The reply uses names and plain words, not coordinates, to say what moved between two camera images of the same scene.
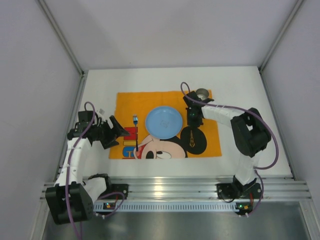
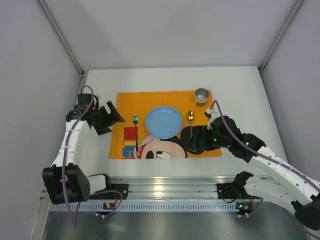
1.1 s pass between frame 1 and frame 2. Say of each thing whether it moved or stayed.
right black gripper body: moved
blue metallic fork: stayed
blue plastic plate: stayed
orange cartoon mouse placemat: stayed
